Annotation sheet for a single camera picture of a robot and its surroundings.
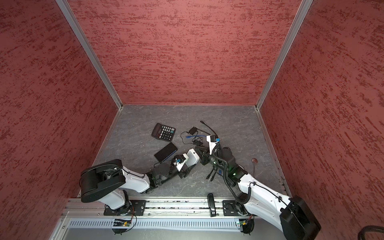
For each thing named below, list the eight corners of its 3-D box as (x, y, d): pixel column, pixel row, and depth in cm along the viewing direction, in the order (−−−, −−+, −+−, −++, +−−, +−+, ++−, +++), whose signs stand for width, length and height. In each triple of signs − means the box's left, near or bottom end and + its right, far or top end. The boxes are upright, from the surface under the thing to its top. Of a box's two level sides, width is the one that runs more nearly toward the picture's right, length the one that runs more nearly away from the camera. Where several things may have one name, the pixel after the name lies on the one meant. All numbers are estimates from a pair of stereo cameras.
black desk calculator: (150, 136, 104) (149, 134, 102) (157, 124, 111) (157, 122, 108) (171, 142, 101) (170, 140, 99) (177, 130, 107) (177, 128, 105)
